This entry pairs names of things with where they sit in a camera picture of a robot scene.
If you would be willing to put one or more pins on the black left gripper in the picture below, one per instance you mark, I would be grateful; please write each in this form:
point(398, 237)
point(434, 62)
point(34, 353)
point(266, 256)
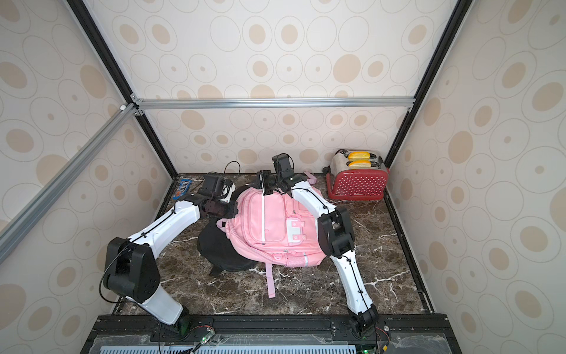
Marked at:
point(233, 211)

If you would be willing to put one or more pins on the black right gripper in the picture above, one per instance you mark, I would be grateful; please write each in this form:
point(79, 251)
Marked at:
point(265, 181)

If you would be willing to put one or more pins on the black backpack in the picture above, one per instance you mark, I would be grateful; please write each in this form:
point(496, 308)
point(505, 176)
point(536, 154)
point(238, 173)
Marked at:
point(214, 245)

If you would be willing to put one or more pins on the pink backpack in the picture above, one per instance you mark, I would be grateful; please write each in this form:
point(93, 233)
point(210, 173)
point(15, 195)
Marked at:
point(274, 230)

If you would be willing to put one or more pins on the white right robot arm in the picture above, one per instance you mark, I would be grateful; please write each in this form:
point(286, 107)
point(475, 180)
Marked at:
point(335, 238)

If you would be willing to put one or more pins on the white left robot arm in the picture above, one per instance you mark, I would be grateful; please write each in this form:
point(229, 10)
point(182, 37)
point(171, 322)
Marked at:
point(131, 270)

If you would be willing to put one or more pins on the blue candy packet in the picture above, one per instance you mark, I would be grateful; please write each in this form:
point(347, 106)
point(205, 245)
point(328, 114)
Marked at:
point(182, 187)

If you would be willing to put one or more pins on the red polka dot toaster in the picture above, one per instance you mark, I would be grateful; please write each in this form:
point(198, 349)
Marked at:
point(348, 184)

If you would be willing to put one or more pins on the yellow toast slice rear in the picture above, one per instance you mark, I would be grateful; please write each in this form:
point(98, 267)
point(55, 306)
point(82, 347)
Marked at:
point(359, 155)

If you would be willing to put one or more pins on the yellow toast slice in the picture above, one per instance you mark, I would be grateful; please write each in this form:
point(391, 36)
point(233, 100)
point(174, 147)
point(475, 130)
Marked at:
point(359, 155)
point(360, 164)

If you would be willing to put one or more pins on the yellow toast slice front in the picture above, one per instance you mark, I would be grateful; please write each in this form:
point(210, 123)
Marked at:
point(360, 164)

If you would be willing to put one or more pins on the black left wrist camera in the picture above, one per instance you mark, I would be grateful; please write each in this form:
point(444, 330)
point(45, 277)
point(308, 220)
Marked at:
point(217, 187)

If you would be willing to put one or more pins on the horizontal aluminium rail back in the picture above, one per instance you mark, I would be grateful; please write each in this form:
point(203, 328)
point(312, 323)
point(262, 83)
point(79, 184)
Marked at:
point(274, 103)

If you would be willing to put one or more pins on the aluminium rail left wall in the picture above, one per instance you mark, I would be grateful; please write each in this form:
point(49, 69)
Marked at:
point(20, 226)

